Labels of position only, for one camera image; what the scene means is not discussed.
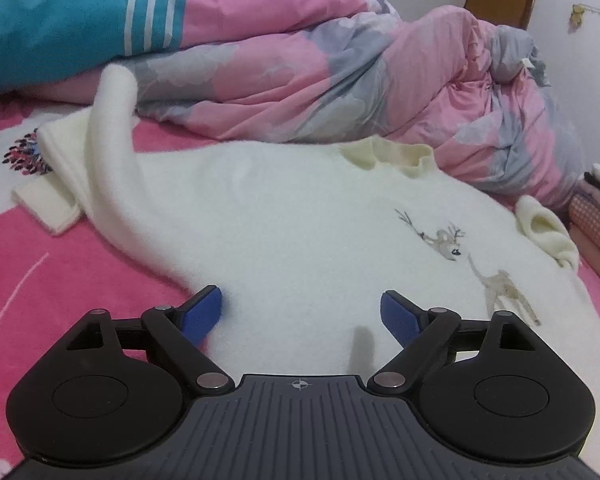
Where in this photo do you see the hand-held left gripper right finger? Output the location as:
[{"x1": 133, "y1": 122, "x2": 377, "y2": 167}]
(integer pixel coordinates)
[{"x1": 367, "y1": 289, "x2": 556, "y2": 396}]

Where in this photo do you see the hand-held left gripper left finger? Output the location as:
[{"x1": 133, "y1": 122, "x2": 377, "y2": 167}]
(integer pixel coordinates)
[{"x1": 65, "y1": 285, "x2": 236, "y2": 396}]

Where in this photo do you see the white fleece sweater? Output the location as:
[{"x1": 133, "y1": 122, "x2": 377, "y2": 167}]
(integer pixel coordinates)
[{"x1": 12, "y1": 62, "x2": 600, "y2": 381}]

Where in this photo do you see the stack of folded clothes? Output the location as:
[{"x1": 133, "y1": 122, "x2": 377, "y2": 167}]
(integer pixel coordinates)
[{"x1": 567, "y1": 162, "x2": 600, "y2": 281}]

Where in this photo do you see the pink floral bed sheet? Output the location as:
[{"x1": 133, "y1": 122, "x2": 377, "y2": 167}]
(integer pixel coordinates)
[{"x1": 0, "y1": 95, "x2": 600, "y2": 461}]

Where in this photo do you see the pink grey floral quilt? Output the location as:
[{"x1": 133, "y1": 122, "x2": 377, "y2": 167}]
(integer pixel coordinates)
[{"x1": 70, "y1": 0, "x2": 586, "y2": 211}]

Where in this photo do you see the blue striped pillow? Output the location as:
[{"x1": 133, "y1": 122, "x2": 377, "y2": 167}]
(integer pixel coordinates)
[{"x1": 0, "y1": 0, "x2": 188, "y2": 98}]

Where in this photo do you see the wall hook rack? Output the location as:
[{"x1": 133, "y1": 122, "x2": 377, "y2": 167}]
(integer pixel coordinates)
[{"x1": 570, "y1": 4, "x2": 600, "y2": 81}]

